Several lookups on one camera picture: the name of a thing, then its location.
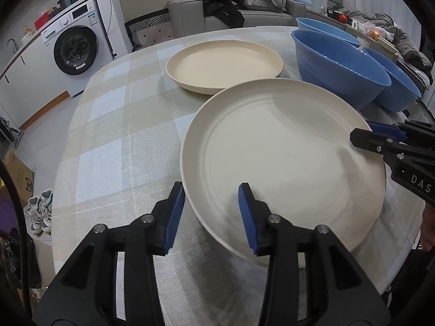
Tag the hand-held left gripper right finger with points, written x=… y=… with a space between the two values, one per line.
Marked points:
x=246 y=220

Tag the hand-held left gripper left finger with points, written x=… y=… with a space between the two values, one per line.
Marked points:
x=173 y=217

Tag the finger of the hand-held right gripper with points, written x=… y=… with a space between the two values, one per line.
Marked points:
x=387 y=129
x=370 y=139

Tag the blue bowl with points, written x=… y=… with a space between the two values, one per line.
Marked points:
x=333 y=71
x=401 y=91
x=319 y=27

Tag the cream plate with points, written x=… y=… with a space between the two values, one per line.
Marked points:
x=289 y=163
x=221 y=68

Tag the person's right hand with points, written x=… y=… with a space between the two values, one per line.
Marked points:
x=429 y=231

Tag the grey blanket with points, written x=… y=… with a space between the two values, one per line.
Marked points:
x=404 y=40

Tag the orange fruit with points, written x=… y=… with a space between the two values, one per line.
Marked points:
x=375 y=34

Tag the checked tablecloth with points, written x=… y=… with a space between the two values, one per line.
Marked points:
x=119 y=135

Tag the red round object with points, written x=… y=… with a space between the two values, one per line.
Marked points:
x=342 y=18

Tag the white green sneaker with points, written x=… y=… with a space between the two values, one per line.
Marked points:
x=46 y=210
x=32 y=214

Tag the cardboard box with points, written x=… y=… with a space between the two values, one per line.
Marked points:
x=18 y=176

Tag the black white patterned bag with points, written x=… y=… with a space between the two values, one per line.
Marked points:
x=149 y=29

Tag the white washing machine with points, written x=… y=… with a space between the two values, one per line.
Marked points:
x=74 y=51

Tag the white kitchen base cabinet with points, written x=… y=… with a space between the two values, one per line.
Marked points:
x=27 y=85

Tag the black jacket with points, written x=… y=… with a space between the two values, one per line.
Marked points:
x=221 y=6

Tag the grey sofa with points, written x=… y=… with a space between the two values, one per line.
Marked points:
x=185 y=17

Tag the red box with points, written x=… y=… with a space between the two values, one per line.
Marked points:
x=43 y=20

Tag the kitchen faucet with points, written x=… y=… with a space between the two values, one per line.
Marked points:
x=13 y=44

